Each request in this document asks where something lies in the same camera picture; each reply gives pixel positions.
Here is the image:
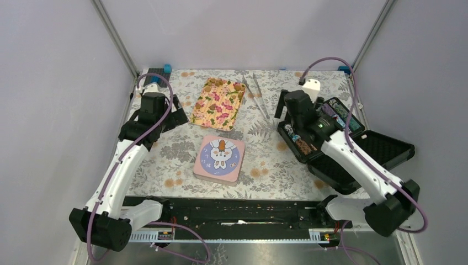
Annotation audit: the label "black poker chip case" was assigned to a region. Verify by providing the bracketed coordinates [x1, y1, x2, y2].
[275, 91, 420, 202]

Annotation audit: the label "silver metal tongs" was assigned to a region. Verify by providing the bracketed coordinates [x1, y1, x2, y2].
[241, 72, 272, 120]

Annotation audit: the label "silver tin lid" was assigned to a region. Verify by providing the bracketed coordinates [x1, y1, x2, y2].
[193, 135, 246, 176]

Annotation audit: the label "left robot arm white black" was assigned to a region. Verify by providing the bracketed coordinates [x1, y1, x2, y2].
[69, 90, 188, 252]

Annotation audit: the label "compartmented metal chocolate tin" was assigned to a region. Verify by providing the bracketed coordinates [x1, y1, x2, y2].
[194, 173, 239, 186]

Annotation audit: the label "grey lego baseplate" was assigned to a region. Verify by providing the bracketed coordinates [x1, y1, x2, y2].
[143, 68, 171, 88]

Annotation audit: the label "blue corner bracket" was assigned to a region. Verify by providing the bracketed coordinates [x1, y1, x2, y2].
[337, 66, 352, 75]

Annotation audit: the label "floral table mat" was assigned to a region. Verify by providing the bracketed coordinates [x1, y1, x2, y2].
[124, 68, 379, 203]

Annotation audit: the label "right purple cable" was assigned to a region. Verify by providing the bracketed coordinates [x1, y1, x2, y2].
[299, 57, 429, 234]

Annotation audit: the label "purple cable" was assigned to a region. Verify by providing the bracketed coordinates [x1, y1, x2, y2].
[86, 72, 174, 262]
[299, 57, 429, 234]

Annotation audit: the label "floral rectangular tray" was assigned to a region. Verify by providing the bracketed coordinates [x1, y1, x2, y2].
[189, 77, 247, 132]

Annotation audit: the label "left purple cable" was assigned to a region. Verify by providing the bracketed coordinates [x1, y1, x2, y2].
[86, 72, 174, 262]

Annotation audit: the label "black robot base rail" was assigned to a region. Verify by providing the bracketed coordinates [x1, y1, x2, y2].
[122, 196, 354, 242]

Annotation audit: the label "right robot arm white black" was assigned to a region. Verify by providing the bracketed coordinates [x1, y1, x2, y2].
[275, 89, 420, 237]

